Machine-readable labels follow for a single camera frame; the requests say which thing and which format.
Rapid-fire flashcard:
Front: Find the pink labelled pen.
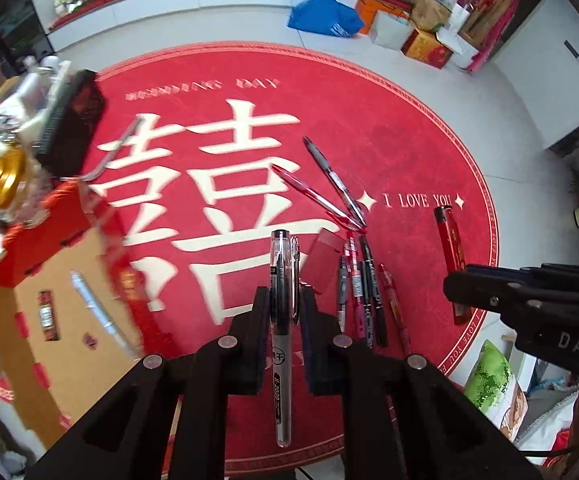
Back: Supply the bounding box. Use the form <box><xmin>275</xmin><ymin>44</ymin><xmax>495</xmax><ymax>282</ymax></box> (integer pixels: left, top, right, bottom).
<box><xmin>344</xmin><ymin>232</ymin><xmax>366</xmax><ymax>342</ymax></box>

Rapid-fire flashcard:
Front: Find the red retractable gel pen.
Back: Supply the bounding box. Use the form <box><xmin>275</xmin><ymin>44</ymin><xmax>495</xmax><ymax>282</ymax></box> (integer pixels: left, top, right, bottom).
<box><xmin>270</xmin><ymin>164</ymin><xmax>366</xmax><ymax>232</ymax></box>

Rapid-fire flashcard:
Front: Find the blue plastic bag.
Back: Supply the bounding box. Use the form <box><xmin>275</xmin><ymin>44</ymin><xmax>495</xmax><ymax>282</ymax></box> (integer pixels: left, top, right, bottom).
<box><xmin>288</xmin><ymin>0</ymin><xmax>366</xmax><ymax>39</ymax></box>

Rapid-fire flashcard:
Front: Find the black box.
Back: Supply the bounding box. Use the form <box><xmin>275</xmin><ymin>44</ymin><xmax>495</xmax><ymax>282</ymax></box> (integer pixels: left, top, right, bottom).
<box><xmin>33</xmin><ymin>69</ymin><xmax>108</xmax><ymax>182</ymax></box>

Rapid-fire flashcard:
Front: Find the black marker pen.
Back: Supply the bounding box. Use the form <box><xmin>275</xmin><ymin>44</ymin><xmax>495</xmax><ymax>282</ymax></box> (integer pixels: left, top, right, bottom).
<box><xmin>358</xmin><ymin>235</ymin><xmax>389</xmax><ymax>349</ymax></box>

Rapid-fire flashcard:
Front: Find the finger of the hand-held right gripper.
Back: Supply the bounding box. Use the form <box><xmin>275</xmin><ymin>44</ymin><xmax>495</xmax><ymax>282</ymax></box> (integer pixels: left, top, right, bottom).
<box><xmin>442</xmin><ymin>272</ymin><xmax>579</xmax><ymax>329</ymax></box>
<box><xmin>464</xmin><ymin>262</ymin><xmax>579</xmax><ymax>286</ymax></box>

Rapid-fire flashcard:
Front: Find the translucent red pen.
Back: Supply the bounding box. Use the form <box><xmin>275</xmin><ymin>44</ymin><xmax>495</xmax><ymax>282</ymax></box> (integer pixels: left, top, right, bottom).
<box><xmin>378</xmin><ymin>263</ymin><xmax>413</xmax><ymax>357</ymax></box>

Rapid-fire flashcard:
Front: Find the white cabinet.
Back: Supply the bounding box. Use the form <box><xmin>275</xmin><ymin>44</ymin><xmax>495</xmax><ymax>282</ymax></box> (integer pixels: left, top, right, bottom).
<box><xmin>489</xmin><ymin>0</ymin><xmax>579</xmax><ymax>152</ymax></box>

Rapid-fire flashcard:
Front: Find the clear black gel pen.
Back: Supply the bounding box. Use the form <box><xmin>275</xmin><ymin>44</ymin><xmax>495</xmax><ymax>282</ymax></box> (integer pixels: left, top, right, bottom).
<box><xmin>270</xmin><ymin>229</ymin><xmax>301</xmax><ymax>449</ymax></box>

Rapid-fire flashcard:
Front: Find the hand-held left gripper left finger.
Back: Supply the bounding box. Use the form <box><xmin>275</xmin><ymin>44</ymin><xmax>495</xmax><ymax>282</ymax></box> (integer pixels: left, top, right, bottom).
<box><xmin>29</xmin><ymin>286</ymin><xmax>272</xmax><ymax>480</ymax></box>

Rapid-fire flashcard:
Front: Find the green printed pillow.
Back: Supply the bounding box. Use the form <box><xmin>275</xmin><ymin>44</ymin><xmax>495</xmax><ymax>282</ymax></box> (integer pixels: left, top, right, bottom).
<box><xmin>463</xmin><ymin>339</ymin><xmax>526</xmax><ymax>442</ymax></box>

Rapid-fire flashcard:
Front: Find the black retractable gel pen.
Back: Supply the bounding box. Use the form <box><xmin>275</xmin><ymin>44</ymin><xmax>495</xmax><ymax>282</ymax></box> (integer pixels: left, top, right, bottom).
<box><xmin>303</xmin><ymin>136</ymin><xmax>369</xmax><ymax>229</ymax></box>

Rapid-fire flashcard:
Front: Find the dark slim pen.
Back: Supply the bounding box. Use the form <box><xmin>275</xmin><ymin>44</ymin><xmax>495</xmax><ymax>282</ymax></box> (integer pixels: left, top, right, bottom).
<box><xmin>336</xmin><ymin>255</ymin><xmax>349</xmax><ymax>332</ymax></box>

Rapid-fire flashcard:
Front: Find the red and yellow box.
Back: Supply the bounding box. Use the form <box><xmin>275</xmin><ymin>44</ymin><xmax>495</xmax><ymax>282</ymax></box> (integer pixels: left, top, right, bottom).
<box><xmin>401</xmin><ymin>27</ymin><xmax>455</xmax><ymax>71</ymax></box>

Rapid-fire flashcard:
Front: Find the silver pen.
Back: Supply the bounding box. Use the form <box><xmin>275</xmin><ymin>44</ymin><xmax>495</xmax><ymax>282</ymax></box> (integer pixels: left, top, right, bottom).
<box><xmin>70</xmin><ymin>271</ymin><xmax>137</xmax><ymax>358</ymax></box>

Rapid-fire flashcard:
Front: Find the orange box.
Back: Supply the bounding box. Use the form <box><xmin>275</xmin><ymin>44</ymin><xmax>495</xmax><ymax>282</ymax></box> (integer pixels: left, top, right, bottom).
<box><xmin>356</xmin><ymin>0</ymin><xmax>411</xmax><ymax>36</ymax></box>

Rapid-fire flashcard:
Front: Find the gold round ornament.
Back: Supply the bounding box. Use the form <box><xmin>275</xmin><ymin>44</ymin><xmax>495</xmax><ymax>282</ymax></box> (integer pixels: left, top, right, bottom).
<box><xmin>0</xmin><ymin>147</ymin><xmax>28</xmax><ymax>210</ymax></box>

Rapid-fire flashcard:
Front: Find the bent silver metal bar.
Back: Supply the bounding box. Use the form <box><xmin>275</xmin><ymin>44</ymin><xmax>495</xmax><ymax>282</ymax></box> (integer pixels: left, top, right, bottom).
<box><xmin>82</xmin><ymin>115</ymin><xmax>146</xmax><ymax>183</ymax></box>

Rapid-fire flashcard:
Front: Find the brown paper bag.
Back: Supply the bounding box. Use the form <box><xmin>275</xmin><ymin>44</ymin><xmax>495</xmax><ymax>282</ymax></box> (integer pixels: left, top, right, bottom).
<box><xmin>409</xmin><ymin>0</ymin><xmax>453</xmax><ymax>34</ymax></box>

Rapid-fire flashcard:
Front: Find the small red card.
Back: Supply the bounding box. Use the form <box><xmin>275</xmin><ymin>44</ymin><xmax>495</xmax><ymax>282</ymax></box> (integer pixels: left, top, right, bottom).
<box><xmin>301</xmin><ymin>227</ymin><xmax>346</xmax><ymax>297</ymax></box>

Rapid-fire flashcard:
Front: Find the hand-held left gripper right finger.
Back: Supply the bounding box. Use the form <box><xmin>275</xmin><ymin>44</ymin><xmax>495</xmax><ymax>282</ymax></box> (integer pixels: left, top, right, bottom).
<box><xmin>299</xmin><ymin>286</ymin><xmax>543</xmax><ymax>480</ymax></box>

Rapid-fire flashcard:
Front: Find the small red lighter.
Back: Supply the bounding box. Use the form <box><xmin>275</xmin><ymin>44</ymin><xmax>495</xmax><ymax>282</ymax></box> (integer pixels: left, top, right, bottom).
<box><xmin>38</xmin><ymin>289</ymin><xmax>63</xmax><ymax>342</ymax></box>

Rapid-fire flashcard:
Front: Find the white box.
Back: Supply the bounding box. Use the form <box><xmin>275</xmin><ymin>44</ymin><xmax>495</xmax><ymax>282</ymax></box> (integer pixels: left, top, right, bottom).
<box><xmin>371</xmin><ymin>10</ymin><xmax>416</xmax><ymax>52</ymax></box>

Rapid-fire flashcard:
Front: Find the round red printed mat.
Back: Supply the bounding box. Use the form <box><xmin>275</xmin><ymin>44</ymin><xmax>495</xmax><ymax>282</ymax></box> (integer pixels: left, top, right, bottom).
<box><xmin>76</xmin><ymin>42</ymin><xmax>501</xmax><ymax>466</ymax></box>

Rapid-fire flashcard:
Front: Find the long red lighter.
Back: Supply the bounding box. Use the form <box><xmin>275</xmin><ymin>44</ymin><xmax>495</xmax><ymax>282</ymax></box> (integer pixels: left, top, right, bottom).
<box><xmin>433</xmin><ymin>206</ymin><xmax>473</xmax><ymax>327</ymax></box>

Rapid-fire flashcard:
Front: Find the red cardboard gift box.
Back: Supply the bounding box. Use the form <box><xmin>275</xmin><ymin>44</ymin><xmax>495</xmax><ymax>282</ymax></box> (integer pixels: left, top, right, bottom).
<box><xmin>0</xmin><ymin>180</ymin><xmax>145</xmax><ymax>441</ymax></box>

